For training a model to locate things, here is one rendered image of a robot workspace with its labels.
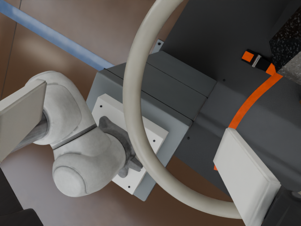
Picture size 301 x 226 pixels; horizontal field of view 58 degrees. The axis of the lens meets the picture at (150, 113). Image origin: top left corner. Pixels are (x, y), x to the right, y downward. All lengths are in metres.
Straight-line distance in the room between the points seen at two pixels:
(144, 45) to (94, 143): 0.47
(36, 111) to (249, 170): 0.13
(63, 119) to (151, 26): 0.44
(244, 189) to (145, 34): 0.30
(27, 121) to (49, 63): 2.04
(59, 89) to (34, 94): 0.64
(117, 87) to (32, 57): 1.38
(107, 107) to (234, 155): 0.82
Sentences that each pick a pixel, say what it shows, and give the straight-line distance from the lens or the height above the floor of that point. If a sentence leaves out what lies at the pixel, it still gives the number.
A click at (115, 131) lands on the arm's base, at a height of 0.89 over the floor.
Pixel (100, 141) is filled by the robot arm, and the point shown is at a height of 1.01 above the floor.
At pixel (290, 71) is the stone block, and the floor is 0.62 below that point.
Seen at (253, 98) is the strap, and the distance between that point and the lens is 1.71.
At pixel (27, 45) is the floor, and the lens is 2.32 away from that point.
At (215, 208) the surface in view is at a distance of 0.56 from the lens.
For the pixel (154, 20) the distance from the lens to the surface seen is 0.42.
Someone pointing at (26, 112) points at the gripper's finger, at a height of 1.56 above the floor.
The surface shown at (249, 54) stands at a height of 0.03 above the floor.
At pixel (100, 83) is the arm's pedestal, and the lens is 1.04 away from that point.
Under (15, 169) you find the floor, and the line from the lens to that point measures 2.89.
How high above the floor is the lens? 1.67
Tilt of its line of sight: 63 degrees down
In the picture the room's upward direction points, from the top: 132 degrees counter-clockwise
